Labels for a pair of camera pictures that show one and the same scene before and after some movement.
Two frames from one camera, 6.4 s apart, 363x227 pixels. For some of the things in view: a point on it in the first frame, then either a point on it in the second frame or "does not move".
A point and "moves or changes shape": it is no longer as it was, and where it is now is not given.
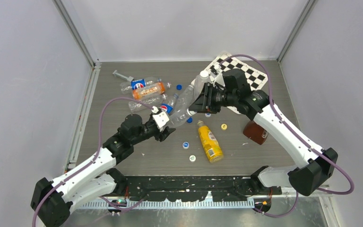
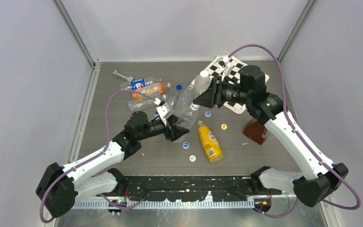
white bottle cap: [204, 74] does not move
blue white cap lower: [185, 145] does not move
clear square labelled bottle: [200, 81] does not move
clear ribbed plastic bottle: [180, 116] moves or changes shape
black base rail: [219, 188] does not move
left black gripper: [161, 135] → [176, 131]
